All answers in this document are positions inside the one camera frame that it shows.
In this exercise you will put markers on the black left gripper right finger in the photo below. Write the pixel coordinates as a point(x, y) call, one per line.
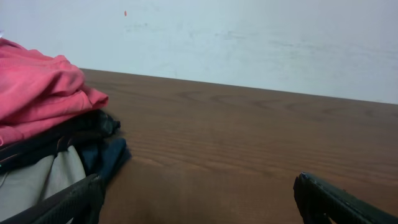
point(322, 203)

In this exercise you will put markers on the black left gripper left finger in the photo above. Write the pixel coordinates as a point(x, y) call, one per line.
point(78, 203)

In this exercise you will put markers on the orange red t-shirt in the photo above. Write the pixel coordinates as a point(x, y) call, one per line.
point(39, 92)

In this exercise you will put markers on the navy blue folded garment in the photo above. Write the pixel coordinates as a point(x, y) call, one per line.
point(104, 158)

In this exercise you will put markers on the beige folded shirt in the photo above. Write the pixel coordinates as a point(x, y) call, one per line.
point(25, 187)

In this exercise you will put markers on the black shirt with orange print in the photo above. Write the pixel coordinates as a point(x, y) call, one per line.
point(86, 127)

